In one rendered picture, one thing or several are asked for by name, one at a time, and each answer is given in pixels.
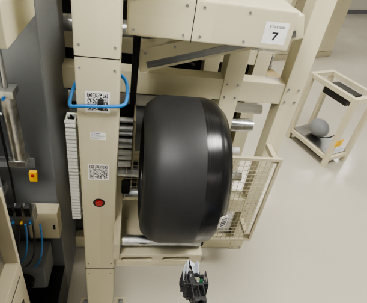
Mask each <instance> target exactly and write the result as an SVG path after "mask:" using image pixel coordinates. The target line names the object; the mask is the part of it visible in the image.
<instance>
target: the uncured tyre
mask: <svg viewBox="0 0 367 303"><path fill-rule="evenodd" d="M232 172H233V153H232V139H231V131H230V128H229V123H228V119H227V117H226V115H225V113H224V112H223V111H222V110H221V109H220V107H219V106H218V105H217V104H216V102H214V101H213V100H210V99H207V98H204V97H189V96H173V95H165V94H164V95H160V96H156V97H155V98H153V99H152V100H151V101H149V102H148V103H147V104H146V106H145V111H144V116H143V119H142V128H141V142H140V152H139V175H138V220H139V228H140V232H141V233H142V234H143V235H144V236H145V237H146V238H147V239H148V240H150V241H153V242H157V243H201V242H205V241H208V240H210V239H211V238H212V237H213V236H214V235H215V234H216V233H217V232H218V231H219V230H220V228H219V229H217V226H218V224H219V220H220V218H221V217H223V216H226V214H227V212H228V207H229V201H230V197H231V188H232Z"/></svg>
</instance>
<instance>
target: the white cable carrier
mask: <svg viewBox="0 0 367 303"><path fill-rule="evenodd" d="M64 123H65V131H66V132H65V135H66V136H65V137H66V142H67V157H68V171H69V181H70V193H71V194H70V195H71V210H72V215H73V219H81V217H82V214H83V210H82V189H81V177H80V156H79V135H78V124H77V113H74V112H67V114H66V116H65V120H64Z"/></svg>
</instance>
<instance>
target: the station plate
mask: <svg viewBox="0 0 367 303"><path fill-rule="evenodd" d="M289 27H290V24H289V23H279V22H269V21H267V23H266V26H265V30H264V33H263V37H262V40H261V43H267V44H278V45H284V43H285V39H286V36H287V33H288V30H289Z"/></svg>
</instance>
